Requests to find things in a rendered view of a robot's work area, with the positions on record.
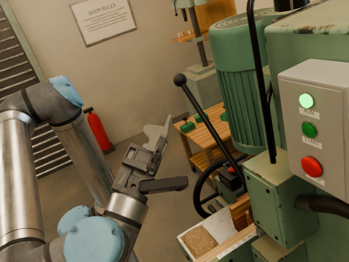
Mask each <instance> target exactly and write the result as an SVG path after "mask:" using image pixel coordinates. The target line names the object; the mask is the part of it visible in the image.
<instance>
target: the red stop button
mask: <svg viewBox="0 0 349 262"><path fill-rule="evenodd" d="M301 166H302V168H303V170H304V171H305V172H306V173H307V174H308V175H309V176H311V177H313V178H317V177H319V176H320V175H321V167H320V164H319V163H318V162H317V161H316V160H315V159H314V158H312V157H310V156H305V157H303V158H302V160H301Z"/></svg>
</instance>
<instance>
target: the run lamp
mask: <svg viewBox="0 0 349 262"><path fill-rule="evenodd" d="M300 103H301V105H302V106H303V107H305V108H312V107H313V106H314V104H315V100H314V98H313V96H312V95H311V94H310V93H308V92H304V93H302V94H301V95H300Z"/></svg>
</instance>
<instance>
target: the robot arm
mask: <svg viewBox="0 0 349 262"><path fill-rule="evenodd" d="M83 105H84V102H83V100H82V98H81V97H80V95H79V93H78V92H77V90H76V88H75V87H74V85H73V84H72V83H71V81H70V80H69V79H68V78H67V77H66V76H64V75H59V76H56V77H53V78H52V77H51V78H49V79H48V80H46V81H43V82H40V83H38V84H35V85H33V86H30V87H28V88H25V89H22V90H20V91H18V92H16V93H14V94H12V95H11V96H9V97H8V98H7V99H5V100H4V101H3V102H2V103H1V104H0V262H128V259H129V257H130V254H131V252H132V249H133V247H134V245H135V242H136V239H137V237H138V234H139V232H140V229H141V227H142V224H143V222H144V219H145V217H146V214H147V212H148V209H149V207H148V206H147V205H146V203H147V200H148V198H147V197H146V196H144V195H147V194H155V193H162V192H169V191H182V190H184V189H186V188H187V186H188V185H189V181H188V177H187V176H175V177H171V178H163V179H155V176H156V173H157V171H158V168H159V166H160V163H161V160H162V156H163V154H164V151H165V149H166V146H167V143H168V141H167V138H168V135H169V132H170V130H171V127H172V116H171V115H170V114H169V115H168V118H167V121H166V123H165V126H160V125H150V124H147V125H145V126H144V128H143V132H144V133H145V134H146V135H147V136H148V138H149V143H145V144H143V146H140V145H137V144H135V143H132V142H131V143H130V145H129V147H128V149H127V151H126V153H125V156H124V157H123V160H122V165H121V167H120V169H119V171H118V174H117V176H116V177H115V176H114V174H113V172H112V170H111V168H110V166H109V164H108V162H107V160H106V158H105V156H104V154H103V152H102V150H101V148H100V146H99V144H98V142H97V140H96V138H95V136H94V134H93V132H92V130H91V128H90V126H89V124H88V122H87V120H86V118H85V116H84V114H83V111H82V108H81V107H82V106H83ZM46 121H47V122H48V124H49V125H50V126H51V127H52V129H53V131H54V132H55V134H56V135H57V137H58V139H59V140H60V142H61V143H62V145H63V147H64V148H65V150H66V152H67V154H68V155H69V157H70V159H71V160H72V162H73V164H74V165H75V167H76V169H77V170H78V172H79V173H80V175H81V177H82V179H83V180H84V182H85V184H86V185H87V187H88V189H89V190H90V192H91V194H92V195H93V197H94V199H95V206H94V207H92V208H90V209H89V208H88V207H87V206H84V205H80V206H77V207H74V208H72V209H71V210H69V211H68V212H67V213H66V214H64V216H63V217H62V218H61V219H60V222H59V223H58V227H57V231H58V234H59V236H60V237H58V238H56V239H54V240H52V241H50V242H48V243H47V242H46V240H45V233H44V225H43V218H42V211H41V204H40V200H39V192H38V185H37V178H36V171H35V164H34V157H33V150H32V143H31V137H32V135H33V134H34V131H35V127H36V126H37V125H38V124H41V123H43V122H46ZM157 141H158V143H157ZM156 143H157V145H156ZM133 186H135V187H136V188H135V189H132V188H131V187H133Z"/></svg>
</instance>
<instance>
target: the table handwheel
mask: <svg viewBox="0 0 349 262"><path fill-rule="evenodd" d="M226 162H228V160H227V158H223V159H220V160H218V161H216V162H214V163H212V164H211V165H209V166H208V167H207V168H206V169H205V170H204V171H203V172H202V174H201V175H200V177H199V178H198V180H197V182H196V185H195V188H194V192H193V203H194V207H195V209H196V211H197V213H198V214H199V215H200V216H201V217H202V218H204V219H206V218H208V217H209V216H211V215H212V214H209V213H207V212H206V211H204V209H203V208H202V205H203V204H204V203H206V202H208V201H209V200H211V199H213V198H215V197H217V196H219V192H218V188H217V186H216V192H215V193H213V194H212V195H210V196H208V197H206V198H205V199H203V200H201V201H200V192H201V189H202V186H203V184H204V182H205V181H206V179H207V178H208V176H209V175H210V174H211V173H212V172H214V171H215V170H216V169H217V168H219V167H221V166H223V164H224V163H226Z"/></svg>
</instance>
